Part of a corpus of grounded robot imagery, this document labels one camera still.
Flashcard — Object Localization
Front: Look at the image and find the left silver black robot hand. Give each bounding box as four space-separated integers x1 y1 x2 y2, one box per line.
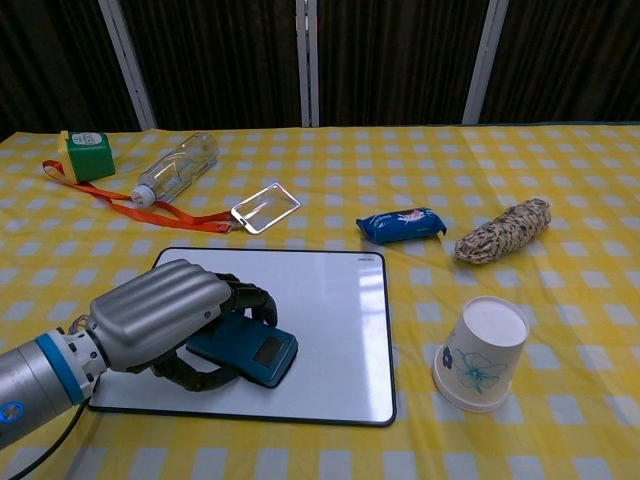
88 259 279 394

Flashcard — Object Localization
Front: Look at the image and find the dark blue whiteboard eraser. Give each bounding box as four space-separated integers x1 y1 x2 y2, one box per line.
186 310 300 390

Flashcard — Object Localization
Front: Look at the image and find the small white whiteboard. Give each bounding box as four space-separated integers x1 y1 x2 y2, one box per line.
86 246 398 429

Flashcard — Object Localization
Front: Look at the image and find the clear plastic bottle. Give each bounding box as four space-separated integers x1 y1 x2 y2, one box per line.
130 131 220 208

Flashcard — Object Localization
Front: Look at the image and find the clear white-framed badge holder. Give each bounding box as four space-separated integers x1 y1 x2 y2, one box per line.
230 182 302 236

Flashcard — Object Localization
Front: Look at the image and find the green yellow box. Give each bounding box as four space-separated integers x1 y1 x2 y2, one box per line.
56 130 117 183

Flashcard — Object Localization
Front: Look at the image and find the black pleated screen panel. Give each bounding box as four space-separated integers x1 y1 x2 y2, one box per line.
0 0 140 143
314 0 490 127
117 0 305 130
478 0 640 125

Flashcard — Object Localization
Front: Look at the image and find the blue cookie packet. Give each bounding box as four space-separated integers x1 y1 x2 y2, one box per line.
355 206 448 247

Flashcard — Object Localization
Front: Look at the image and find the white floral paper cup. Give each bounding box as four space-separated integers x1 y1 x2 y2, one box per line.
431 295 531 414

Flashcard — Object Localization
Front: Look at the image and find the yellow white checkered tablecloth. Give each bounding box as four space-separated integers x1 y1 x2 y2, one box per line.
0 121 640 480

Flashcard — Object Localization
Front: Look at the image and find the orange lanyard strap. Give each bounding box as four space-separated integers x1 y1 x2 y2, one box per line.
41 159 239 235

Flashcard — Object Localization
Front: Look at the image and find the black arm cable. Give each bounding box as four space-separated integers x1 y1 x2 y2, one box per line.
0 398 87 480

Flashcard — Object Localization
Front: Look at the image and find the grey metal partition post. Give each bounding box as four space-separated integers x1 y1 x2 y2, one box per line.
461 0 503 125
97 0 157 132
295 0 320 128

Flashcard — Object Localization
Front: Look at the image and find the braided rope bundle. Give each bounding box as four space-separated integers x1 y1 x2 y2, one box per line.
453 197 553 266

